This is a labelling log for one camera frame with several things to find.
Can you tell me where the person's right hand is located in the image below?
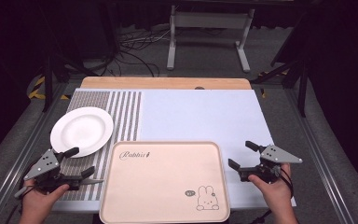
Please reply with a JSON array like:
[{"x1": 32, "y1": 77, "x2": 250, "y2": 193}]
[{"x1": 247, "y1": 163, "x2": 295, "y2": 216}]

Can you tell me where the white round plate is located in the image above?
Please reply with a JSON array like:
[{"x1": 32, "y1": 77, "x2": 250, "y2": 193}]
[{"x1": 49, "y1": 106, "x2": 115, "y2": 159}]

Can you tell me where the black metal stand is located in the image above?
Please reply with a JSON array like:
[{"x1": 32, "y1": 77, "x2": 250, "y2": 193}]
[
  {"x1": 41, "y1": 52, "x2": 101, "y2": 114},
  {"x1": 251, "y1": 57, "x2": 310, "y2": 119}
]

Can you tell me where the person's left hand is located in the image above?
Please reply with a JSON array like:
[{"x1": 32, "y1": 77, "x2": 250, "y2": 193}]
[{"x1": 19, "y1": 179, "x2": 71, "y2": 220}]

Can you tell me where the bundle of black floor cables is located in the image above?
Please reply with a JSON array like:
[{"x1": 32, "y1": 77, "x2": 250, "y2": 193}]
[{"x1": 105, "y1": 27, "x2": 172, "y2": 77}]

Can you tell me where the pale blue striped table mat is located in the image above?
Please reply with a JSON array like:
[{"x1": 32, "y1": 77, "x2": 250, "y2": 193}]
[{"x1": 51, "y1": 88, "x2": 296, "y2": 214}]

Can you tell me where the white metal desk frame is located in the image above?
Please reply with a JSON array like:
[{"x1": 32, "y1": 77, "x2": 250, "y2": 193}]
[{"x1": 166, "y1": 5, "x2": 256, "y2": 74}]

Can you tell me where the pink tray with rabbit print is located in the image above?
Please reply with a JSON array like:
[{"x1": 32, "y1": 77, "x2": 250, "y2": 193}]
[{"x1": 99, "y1": 140, "x2": 231, "y2": 224}]

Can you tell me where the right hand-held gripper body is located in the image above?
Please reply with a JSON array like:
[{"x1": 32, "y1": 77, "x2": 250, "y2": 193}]
[{"x1": 239, "y1": 144, "x2": 303, "y2": 185}]

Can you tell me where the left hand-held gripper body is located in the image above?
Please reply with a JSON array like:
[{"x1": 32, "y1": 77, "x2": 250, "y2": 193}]
[{"x1": 13, "y1": 148, "x2": 84, "y2": 200}]

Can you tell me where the yellow black floor tape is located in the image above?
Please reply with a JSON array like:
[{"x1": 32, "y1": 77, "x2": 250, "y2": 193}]
[{"x1": 27, "y1": 76, "x2": 72, "y2": 101}]

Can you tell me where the metal floor rail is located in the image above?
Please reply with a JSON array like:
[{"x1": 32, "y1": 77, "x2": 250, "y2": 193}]
[
  {"x1": 283, "y1": 88, "x2": 357, "y2": 224},
  {"x1": 0, "y1": 83, "x2": 73, "y2": 224}
]

